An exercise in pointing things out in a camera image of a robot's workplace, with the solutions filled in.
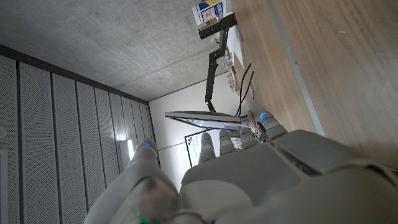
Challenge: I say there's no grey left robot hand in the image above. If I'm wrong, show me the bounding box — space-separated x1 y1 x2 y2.
83 111 398 224

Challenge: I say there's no black keyboard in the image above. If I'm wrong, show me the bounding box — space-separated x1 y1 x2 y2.
247 110 269 144

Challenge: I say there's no black computer monitor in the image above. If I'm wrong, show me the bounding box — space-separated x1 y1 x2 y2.
164 110 249 131

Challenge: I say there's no white flat board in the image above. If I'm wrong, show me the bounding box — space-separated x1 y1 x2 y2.
226 24 245 68

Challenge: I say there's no white blue printed box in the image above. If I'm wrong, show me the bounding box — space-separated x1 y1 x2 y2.
192 0 225 26

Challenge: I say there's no whiteboard with black frame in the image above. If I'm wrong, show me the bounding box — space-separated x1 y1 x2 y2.
184 129 224 168

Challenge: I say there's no black monitor cable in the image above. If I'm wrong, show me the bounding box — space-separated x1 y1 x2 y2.
234 63 252 118
238 70 255 118

